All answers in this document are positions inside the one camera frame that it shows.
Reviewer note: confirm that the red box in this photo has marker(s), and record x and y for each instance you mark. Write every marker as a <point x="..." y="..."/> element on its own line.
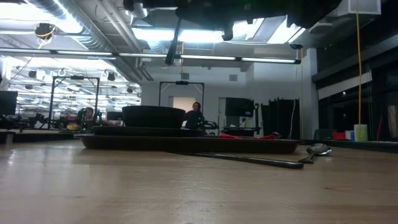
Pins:
<point x="339" y="136"/>

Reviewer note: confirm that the black aluminium table frame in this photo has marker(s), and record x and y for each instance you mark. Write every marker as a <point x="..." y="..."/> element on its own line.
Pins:
<point x="357" y="145"/>

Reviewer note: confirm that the white and blue box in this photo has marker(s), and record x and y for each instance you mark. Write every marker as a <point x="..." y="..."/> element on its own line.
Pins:
<point x="349" y="135"/>

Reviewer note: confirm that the long ceiling light strip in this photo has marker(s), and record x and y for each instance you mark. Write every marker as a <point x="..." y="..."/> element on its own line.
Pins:
<point x="140" y="55"/>

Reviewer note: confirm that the person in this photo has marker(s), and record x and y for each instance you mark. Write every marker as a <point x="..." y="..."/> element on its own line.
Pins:
<point x="194" y="116"/>
<point x="89" y="112"/>

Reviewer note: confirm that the black curtain panels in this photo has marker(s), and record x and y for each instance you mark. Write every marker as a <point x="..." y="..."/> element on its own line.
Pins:
<point x="281" y="118"/>

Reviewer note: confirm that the black wall screen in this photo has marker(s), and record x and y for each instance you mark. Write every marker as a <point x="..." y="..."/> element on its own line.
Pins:
<point x="239" y="107"/>

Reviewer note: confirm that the red cloth napkin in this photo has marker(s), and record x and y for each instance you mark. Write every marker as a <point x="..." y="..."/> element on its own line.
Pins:
<point x="230" y="136"/>

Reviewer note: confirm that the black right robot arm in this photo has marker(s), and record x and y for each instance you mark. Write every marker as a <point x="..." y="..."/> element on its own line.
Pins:
<point x="311" y="12"/>

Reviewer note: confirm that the translucent plastic cup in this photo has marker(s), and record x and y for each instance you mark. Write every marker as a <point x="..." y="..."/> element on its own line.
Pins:
<point x="360" y="133"/>

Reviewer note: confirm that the black gantry frame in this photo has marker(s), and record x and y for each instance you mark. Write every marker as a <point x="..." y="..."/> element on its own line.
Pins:
<point x="182" y="82"/>
<point x="77" y="77"/>

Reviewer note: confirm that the black bowl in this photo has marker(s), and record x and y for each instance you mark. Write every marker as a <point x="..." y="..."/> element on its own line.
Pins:
<point x="152" y="116"/>

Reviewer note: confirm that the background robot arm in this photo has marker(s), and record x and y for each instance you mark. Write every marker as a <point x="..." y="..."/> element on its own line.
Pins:
<point x="206" y="124"/>

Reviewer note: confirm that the black ceiling camera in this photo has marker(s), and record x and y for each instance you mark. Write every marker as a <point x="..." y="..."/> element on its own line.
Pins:
<point x="296" y="46"/>

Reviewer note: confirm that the black round plate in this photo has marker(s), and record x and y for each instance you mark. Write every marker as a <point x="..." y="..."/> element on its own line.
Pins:
<point x="140" y="132"/>

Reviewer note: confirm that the black background table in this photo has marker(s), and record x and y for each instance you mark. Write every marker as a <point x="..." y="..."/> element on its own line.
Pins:
<point x="242" y="129"/>

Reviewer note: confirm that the black computer monitor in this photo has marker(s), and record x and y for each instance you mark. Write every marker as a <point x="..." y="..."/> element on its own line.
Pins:
<point x="7" y="102"/>

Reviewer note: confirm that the grey hanging sign box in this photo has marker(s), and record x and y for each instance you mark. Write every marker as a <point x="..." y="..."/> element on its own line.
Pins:
<point x="185" y="76"/>

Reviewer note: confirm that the black round ceiling lamp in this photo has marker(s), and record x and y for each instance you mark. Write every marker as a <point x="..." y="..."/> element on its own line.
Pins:
<point x="45" y="31"/>

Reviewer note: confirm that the white ceiling box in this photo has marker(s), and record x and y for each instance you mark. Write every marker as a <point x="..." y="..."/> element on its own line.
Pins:
<point x="363" y="7"/>

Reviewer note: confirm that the brown plastic tray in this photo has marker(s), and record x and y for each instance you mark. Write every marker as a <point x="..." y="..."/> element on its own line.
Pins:
<point x="186" y="145"/>

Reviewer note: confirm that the silver ventilation duct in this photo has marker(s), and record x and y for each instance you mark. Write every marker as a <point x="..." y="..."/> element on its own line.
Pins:
<point x="141" y="12"/>

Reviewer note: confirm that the grey wall vent grille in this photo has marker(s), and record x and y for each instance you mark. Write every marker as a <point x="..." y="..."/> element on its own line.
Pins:
<point x="233" y="77"/>

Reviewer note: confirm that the metal spoon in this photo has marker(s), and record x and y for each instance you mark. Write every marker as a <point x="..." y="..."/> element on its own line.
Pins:
<point x="320" y="149"/>

